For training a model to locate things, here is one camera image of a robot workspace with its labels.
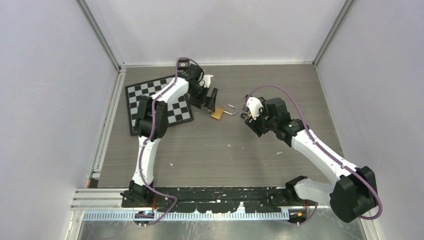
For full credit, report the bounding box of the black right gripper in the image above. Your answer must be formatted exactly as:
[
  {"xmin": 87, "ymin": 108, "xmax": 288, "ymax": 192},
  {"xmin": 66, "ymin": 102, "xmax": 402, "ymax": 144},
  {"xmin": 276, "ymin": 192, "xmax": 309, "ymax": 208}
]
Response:
[{"xmin": 245, "ymin": 102, "xmax": 278, "ymax": 138}]

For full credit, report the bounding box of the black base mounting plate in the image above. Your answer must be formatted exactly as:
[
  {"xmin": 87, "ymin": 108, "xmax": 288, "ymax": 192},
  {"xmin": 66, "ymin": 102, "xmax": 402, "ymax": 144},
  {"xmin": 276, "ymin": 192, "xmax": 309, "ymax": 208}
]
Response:
[{"xmin": 120, "ymin": 186, "xmax": 316, "ymax": 214}]

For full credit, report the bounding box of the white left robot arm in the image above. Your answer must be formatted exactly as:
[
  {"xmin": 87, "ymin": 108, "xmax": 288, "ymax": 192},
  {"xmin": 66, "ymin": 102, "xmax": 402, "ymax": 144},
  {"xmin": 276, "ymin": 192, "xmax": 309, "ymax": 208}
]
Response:
[{"xmin": 122, "ymin": 61, "xmax": 218, "ymax": 207}]

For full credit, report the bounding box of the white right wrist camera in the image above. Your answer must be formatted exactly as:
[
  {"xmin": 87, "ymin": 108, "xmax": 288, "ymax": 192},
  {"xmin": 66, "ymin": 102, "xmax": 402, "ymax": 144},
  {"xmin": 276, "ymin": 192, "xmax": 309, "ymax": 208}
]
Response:
[{"xmin": 241, "ymin": 96, "xmax": 265, "ymax": 120}]

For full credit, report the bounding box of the black white chessboard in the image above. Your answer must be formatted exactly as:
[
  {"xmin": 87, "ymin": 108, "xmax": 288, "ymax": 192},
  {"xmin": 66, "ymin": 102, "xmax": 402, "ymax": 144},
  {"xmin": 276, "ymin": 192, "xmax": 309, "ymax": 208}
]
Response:
[{"xmin": 125, "ymin": 75, "xmax": 195, "ymax": 137}]

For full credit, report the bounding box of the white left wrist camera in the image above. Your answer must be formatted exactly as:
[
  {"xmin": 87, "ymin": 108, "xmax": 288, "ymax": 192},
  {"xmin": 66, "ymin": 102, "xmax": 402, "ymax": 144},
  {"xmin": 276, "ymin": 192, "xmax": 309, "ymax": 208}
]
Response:
[{"xmin": 200, "ymin": 74, "xmax": 214, "ymax": 89}]

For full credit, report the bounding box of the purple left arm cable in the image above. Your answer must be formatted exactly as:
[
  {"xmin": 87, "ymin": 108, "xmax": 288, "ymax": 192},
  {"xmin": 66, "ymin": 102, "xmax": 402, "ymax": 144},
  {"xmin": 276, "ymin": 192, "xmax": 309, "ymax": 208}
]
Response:
[{"xmin": 138, "ymin": 57, "xmax": 201, "ymax": 227}]

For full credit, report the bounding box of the small black square box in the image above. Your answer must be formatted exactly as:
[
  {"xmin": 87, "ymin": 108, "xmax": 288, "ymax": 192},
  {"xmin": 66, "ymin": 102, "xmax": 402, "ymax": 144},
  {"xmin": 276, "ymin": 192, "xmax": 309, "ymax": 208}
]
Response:
[{"xmin": 177, "ymin": 59, "xmax": 190, "ymax": 71}]

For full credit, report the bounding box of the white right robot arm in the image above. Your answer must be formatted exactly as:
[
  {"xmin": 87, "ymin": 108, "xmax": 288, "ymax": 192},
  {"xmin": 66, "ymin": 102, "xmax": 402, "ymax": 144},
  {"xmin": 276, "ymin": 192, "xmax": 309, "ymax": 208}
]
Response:
[{"xmin": 244, "ymin": 96, "xmax": 382, "ymax": 223}]

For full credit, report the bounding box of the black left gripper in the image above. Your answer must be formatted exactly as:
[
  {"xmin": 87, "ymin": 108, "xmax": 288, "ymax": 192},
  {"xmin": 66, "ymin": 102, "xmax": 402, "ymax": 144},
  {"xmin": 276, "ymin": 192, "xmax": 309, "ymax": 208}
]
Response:
[{"xmin": 188, "ymin": 84, "xmax": 217, "ymax": 112}]

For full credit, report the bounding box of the brass padlock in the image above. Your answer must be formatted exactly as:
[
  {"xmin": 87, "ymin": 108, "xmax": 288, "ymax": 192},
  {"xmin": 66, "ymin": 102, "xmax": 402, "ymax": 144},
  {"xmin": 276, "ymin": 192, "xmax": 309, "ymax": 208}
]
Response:
[{"xmin": 209, "ymin": 104, "xmax": 238, "ymax": 120}]

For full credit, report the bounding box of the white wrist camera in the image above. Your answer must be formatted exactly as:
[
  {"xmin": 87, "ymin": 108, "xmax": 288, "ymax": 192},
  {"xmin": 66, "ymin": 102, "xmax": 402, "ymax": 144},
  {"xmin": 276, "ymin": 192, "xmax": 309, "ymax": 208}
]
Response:
[
  {"xmin": 241, "ymin": 96, "xmax": 265, "ymax": 120},
  {"xmin": 200, "ymin": 74, "xmax": 214, "ymax": 89}
]

